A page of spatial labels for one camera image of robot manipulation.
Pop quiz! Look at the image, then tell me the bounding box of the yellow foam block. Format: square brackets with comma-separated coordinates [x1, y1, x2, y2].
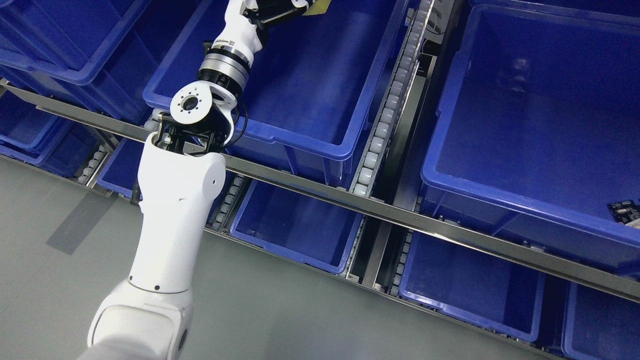
[303, 0, 332, 16]

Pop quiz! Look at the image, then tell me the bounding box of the steel shelf rack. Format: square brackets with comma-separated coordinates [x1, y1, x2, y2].
[0, 0, 640, 360]

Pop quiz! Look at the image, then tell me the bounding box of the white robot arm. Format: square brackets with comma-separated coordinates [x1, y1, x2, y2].
[80, 36, 263, 360]

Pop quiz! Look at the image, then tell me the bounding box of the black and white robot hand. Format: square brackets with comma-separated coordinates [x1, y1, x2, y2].
[211, 0, 315, 62]

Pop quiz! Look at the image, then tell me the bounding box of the white roller conveyor track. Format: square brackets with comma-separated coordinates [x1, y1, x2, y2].
[348, 0, 434, 198]

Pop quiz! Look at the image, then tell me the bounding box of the blue plastic bin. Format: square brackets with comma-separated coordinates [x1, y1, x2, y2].
[561, 282, 640, 360]
[142, 0, 412, 187]
[0, 91, 98, 178]
[97, 137, 144, 199]
[421, 0, 639, 276]
[230, 180, 363, 274]
[398, 232, 546, 342]
[0, 0, 199, 124]

